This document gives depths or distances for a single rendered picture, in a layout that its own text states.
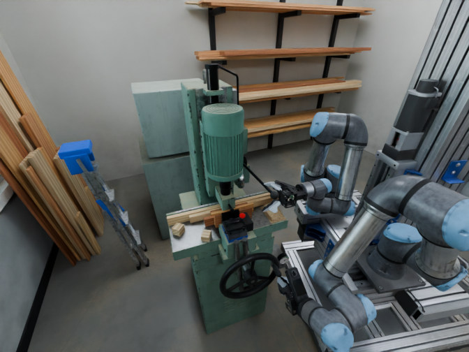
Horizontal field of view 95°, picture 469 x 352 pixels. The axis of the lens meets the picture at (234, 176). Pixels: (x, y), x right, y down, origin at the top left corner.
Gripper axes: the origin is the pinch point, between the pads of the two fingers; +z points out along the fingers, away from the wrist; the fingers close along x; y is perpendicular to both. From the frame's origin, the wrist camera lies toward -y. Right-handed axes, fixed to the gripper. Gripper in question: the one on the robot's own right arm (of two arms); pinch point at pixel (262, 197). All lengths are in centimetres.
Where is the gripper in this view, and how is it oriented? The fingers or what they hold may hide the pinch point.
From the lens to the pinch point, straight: 100.0
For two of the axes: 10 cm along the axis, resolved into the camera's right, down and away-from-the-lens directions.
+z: -9.4, 1.8, -2.9
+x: 0.2, 8.7, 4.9
